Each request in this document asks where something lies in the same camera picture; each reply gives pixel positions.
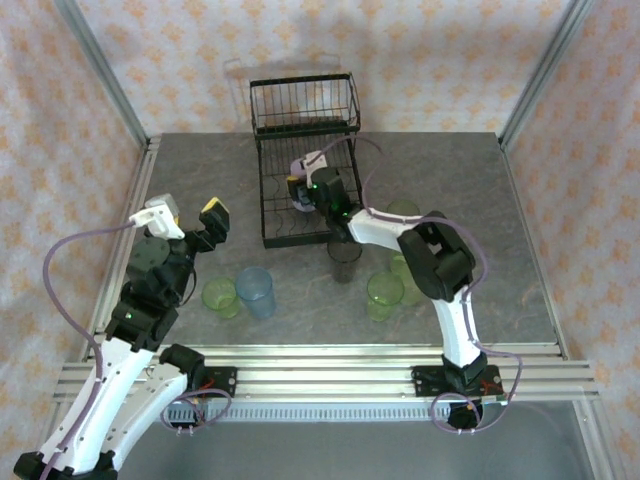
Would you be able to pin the aluminium frame post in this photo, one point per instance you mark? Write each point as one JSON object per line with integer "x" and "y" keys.
{"x": 545, "y": 70}
{"x": 100, "y": 65}

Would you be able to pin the grey metal panel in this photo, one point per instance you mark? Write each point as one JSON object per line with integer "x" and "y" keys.
{"x": 350, "y": 450}

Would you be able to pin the aluminium table side rail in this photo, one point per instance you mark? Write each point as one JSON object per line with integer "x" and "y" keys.
{"x": 530, "y": 235}
{"x": 145, "y": 170}

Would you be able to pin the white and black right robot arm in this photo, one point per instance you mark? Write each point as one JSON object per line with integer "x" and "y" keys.
{"x": 380, "y": 232}

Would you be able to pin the purple plastic cup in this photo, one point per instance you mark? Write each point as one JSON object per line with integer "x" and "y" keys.
{"x": 298, "y": 166}

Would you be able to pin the green plastic cup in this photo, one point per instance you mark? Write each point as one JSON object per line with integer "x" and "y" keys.
{"x": 404, "y": 207}
{"x": 410, "y": 295}
{"x": 384, "y": 300}
{"x": 220, "y": 300}

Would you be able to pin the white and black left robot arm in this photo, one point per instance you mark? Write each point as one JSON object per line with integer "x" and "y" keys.
{"x": 115, "y": 385}

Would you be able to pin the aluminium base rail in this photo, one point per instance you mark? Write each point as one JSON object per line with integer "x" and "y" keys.
{"x": 320, "y": 372}

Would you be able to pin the dark grey plastic cup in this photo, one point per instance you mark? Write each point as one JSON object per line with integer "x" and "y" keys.
{"x": 345, "y": 262}

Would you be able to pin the blue plastic cup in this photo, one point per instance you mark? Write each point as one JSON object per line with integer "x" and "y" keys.
{"x": 256, "y": 295}

